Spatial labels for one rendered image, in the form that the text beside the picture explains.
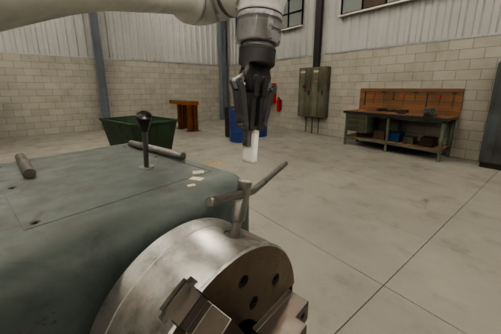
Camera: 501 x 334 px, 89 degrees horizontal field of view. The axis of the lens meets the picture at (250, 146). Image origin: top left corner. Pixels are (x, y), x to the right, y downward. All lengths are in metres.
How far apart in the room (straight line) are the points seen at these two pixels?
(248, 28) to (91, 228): 0.42
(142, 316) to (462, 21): 7.00
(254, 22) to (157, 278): 0.44
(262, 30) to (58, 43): 10.02
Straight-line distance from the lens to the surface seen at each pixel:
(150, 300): 0.37
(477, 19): 7.01
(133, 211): 0.48
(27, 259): 0.44
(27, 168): 0.75
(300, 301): 0.52
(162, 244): 0.41
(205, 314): 0.35
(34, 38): 10.39
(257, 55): 0.51
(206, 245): 0.39
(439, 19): 7.23
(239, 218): 0.40
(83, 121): 10.36
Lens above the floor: 1.45
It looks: 13 degrees down
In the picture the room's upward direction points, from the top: straight up
